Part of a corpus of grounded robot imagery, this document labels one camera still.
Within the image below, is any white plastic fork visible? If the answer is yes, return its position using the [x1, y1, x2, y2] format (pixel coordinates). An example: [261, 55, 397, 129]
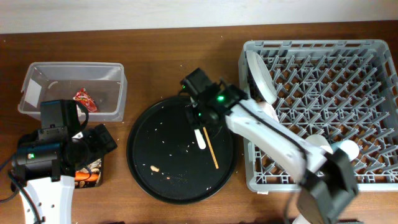
[194, 129, 206, 150]

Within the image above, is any orange carrot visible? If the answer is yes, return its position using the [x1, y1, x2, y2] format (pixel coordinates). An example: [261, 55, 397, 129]
[75, 172, 100, 182]

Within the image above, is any wooden chopstick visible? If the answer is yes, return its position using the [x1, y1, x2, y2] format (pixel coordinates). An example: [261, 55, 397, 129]
[203, 127, 219, 169]

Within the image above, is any red snack wrapper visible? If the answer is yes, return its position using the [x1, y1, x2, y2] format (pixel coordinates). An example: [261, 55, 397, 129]
[73, 88, 98, 113]

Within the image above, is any white bowl with food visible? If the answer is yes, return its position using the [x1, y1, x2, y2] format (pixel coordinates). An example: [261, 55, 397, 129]
[258, 101, 279, 122]

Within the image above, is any grey round plate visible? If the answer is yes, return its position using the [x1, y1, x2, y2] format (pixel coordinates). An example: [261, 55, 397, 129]
[246, 50, 277, 104]

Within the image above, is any white plastic cup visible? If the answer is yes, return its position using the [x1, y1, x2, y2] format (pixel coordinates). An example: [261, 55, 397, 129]
[305, 134, 333, 154]

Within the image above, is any blue plastic cup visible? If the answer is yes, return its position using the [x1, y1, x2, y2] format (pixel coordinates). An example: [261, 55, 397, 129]
[331, 139, 359, 161]

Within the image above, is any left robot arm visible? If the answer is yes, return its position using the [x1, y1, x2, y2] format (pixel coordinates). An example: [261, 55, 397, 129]
[8, 100, 117, 223]

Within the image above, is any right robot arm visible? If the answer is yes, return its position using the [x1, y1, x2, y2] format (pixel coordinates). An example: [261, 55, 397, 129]
[180, 68, 359, 223]

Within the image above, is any grey dishwasher rack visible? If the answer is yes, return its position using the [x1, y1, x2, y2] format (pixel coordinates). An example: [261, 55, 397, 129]
[238, 40, 397, 192]

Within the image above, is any black rectangular tray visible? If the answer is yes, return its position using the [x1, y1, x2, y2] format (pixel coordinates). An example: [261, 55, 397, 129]
[11, 133, 105, 189]

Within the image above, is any clear plastic bin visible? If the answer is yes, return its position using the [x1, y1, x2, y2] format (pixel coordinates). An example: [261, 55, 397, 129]
[17, 62, 127, 122]

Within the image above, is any round black serving tray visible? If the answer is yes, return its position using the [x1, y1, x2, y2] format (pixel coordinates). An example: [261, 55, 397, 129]
[126, 96, 238, 204]

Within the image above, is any peanut shell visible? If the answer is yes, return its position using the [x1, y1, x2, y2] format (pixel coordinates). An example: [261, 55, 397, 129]
[150, 166, 160, 172]

